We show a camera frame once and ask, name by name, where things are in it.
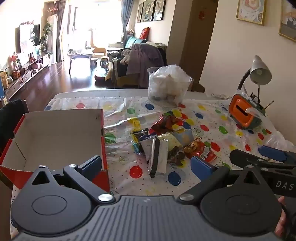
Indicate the small wooden stool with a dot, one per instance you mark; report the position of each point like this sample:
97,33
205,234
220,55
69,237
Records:
104,60
93,62

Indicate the small dark brown snack packet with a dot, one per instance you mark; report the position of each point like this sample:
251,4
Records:
176,157

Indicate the wooden coffee table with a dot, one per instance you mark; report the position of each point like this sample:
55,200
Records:
79,55

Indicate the brown door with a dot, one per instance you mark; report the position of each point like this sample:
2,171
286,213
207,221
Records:
192,41

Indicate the black garment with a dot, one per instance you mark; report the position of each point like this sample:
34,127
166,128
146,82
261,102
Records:
11,122

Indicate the pale yellow snack packet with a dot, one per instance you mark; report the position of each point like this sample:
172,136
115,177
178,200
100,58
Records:
172,140

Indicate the yellow wooden chair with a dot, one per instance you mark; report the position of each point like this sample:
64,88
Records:
97,46

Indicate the brown dining chair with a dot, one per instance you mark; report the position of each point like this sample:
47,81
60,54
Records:
197,87

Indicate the red cushion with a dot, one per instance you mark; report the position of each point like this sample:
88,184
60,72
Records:
144,33

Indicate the grey blue curtain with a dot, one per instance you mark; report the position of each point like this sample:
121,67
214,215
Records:
126,20

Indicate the white snack packet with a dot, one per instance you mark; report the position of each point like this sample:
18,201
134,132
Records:
146,146

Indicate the red orange snack packet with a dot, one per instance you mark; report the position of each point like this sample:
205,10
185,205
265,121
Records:
166,124

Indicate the pile of clothes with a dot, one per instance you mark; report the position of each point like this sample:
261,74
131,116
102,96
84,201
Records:
141,60

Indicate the white standing air conditioner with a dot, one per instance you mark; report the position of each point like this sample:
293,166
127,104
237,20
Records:
52,37

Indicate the teal sofa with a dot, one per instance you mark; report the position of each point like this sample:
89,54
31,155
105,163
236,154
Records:
133,41

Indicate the red cardboard box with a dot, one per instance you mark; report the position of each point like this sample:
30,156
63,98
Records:
57,139

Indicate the light blue snack packet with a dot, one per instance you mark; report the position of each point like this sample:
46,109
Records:
186,137

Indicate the filled clear plastic bag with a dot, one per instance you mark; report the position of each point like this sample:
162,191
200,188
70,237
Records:
168,83

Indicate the orange green slotted box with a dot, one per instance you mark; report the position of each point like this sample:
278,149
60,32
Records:
241,111

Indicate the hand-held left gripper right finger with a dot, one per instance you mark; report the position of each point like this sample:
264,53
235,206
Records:
201,165

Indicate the tall potted plant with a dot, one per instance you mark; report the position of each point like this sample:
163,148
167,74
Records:
46,37

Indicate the crumpled clear plastic bag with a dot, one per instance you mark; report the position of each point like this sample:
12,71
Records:
277,141

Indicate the red door ornament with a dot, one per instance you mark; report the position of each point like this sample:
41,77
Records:
202,14

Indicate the colourful dotted plastic tablecloth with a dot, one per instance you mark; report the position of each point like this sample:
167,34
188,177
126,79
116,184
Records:
208,120

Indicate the wooden television cabinet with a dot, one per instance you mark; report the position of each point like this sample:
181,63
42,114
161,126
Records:
23,74

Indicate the gold framed picture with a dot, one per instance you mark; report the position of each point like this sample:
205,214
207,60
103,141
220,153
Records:
289,20
251,11

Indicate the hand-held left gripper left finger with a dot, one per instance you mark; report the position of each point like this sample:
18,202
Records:
91,166

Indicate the dark pet bed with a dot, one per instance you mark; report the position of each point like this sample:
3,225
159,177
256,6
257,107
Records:
100,78

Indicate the television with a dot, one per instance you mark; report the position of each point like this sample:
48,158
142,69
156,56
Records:
26,38

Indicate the grey desk lamp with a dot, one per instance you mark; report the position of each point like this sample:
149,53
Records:
260,70

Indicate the dark framed picture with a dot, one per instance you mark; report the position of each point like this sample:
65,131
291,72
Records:
148,10
159,9
140,12

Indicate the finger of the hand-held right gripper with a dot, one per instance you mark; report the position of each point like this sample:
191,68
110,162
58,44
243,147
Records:
272,153
240,157

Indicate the green snack packet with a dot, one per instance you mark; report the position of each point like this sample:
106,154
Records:
137,148

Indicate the brown curtain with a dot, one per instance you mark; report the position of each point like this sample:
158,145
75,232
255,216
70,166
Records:
62,30

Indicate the person's right hand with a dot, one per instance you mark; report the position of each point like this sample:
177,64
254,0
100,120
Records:
281,223

